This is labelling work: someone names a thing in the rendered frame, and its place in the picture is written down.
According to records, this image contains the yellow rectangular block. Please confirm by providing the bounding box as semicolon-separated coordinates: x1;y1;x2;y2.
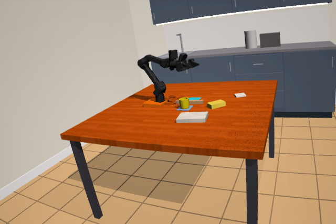
207;100;226;109

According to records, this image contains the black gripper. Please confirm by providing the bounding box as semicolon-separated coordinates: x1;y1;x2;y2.
175;59;200;71

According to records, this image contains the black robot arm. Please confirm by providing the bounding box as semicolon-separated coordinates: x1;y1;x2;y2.
137;50;187;103

